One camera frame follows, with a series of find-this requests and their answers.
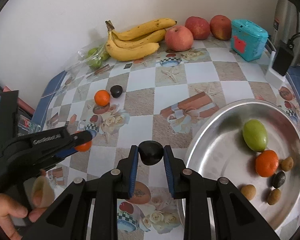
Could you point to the black power adapter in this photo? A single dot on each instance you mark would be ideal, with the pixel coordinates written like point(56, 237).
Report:
point(283, 57)

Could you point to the orange mandarin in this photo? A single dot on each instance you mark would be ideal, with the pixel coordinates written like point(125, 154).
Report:
point(102, 98)
point(84, 147)
point(266, 163)

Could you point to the teal plastic box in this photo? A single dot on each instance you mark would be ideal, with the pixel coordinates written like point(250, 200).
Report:
point(248, 39)

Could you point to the rear red apple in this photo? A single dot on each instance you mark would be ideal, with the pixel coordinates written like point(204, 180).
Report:
point(220, 27)

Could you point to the red apple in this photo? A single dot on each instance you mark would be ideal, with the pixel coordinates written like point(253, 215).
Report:
point(220, 27)
point(199, 27)
point(179, 38)

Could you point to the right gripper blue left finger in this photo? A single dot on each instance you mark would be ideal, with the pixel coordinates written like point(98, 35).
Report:
point(128, 170)

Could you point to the yellow banana bunch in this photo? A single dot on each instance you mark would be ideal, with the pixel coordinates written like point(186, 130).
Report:
point(138, 42)

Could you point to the middle red apple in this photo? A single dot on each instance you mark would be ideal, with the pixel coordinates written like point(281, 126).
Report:
point(199, 27)

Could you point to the large steel bowl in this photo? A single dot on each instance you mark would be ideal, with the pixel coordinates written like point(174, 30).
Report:
point(219, 150)

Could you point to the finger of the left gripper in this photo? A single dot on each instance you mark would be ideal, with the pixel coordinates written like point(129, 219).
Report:
point(64, 153)
point(82, 137)

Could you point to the person's left hand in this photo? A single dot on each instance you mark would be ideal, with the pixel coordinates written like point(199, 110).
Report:
point(42, 196)

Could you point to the small tan longan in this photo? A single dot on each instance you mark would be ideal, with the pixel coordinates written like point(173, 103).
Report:
point(287, 164)

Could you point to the steel thermos jug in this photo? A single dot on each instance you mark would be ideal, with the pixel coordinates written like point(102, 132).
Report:
point(285, 22)

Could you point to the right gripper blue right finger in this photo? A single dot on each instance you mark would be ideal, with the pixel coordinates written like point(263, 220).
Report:
point(174, 173)

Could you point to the front red apple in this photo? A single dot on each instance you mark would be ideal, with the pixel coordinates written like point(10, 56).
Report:
point(179, 38)

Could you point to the dark plum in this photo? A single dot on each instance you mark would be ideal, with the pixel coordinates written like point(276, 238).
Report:
point(278, 180)
point(116, 91)
point(151, 152)

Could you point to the patterned checkered tablecloth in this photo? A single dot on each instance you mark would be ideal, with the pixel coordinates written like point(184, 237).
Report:
point(149, 85)

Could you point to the brown longan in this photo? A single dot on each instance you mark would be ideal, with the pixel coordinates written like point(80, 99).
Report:
point(274, 196)
point(249, 191)

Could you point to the green mango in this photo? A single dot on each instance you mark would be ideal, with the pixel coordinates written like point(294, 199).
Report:
point(255, 135)

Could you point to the white box under adapter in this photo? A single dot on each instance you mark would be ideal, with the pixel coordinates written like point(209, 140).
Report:
point(273, 77)

